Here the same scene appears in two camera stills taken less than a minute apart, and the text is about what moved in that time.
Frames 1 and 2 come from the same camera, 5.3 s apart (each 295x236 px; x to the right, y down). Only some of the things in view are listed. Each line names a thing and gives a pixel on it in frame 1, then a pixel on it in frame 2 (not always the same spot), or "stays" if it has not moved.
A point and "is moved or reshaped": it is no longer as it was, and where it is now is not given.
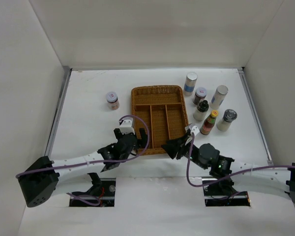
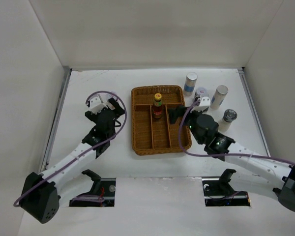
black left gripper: [140, 143] → [118, 110]
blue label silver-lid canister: [191, 77] stays
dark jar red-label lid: [200, 94] stays
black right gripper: [180, 144] → [175, 113]
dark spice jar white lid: [112, 99] stays
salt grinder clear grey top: [229, 115] stays
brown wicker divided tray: [163, 107] stays
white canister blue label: [219, 97] stays
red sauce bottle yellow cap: [209, 122] is moved or reshaped
